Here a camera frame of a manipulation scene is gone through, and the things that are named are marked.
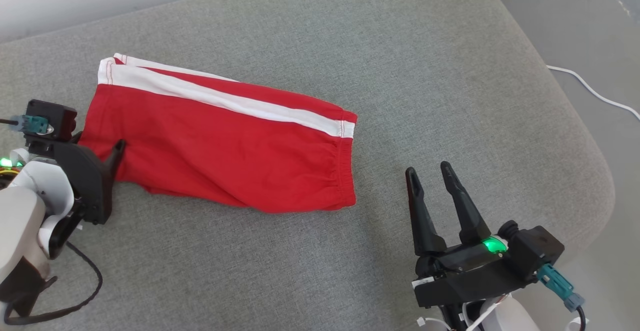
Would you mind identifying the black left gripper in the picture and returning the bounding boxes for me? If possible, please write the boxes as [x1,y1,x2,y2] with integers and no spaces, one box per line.
[52,139,127,225]

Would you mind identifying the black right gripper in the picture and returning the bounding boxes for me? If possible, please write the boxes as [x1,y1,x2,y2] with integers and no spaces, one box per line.
[405,161,531,308]

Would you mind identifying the red shorts with white stripe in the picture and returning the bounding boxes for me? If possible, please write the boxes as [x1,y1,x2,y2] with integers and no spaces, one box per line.
[77,53,358,214]

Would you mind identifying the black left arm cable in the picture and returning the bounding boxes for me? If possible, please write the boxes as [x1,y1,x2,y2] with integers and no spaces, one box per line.
[2,241,104,326]

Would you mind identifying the white floor cable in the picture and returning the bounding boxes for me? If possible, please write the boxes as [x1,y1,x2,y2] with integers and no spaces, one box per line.
[546,64,640,121]

